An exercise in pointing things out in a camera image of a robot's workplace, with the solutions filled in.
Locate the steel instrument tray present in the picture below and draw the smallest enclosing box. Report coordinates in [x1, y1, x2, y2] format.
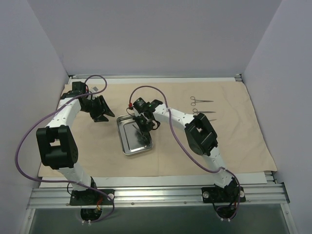
[117, 115, 153, 156]

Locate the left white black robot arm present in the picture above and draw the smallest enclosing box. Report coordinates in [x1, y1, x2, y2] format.
[36, 81, 115, 204]

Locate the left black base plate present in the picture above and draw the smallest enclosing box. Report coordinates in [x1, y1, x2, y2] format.
[69, 189, 115, 206]

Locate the aluminium front rail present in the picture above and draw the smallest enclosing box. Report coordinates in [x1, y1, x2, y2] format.
[27, 183, 290, 209]

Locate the beige cloth wrap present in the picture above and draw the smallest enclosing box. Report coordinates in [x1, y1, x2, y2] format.
[71, 81, 277, 177]

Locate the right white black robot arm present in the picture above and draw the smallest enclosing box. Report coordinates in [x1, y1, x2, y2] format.
[129, 98, 238, 201]

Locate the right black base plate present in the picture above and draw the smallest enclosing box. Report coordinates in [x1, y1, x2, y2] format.
[201, 186, 238, 203]

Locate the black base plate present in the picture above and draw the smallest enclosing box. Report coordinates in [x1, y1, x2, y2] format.
[69, 189, 115, 206]
[201, 186, 238, 203]

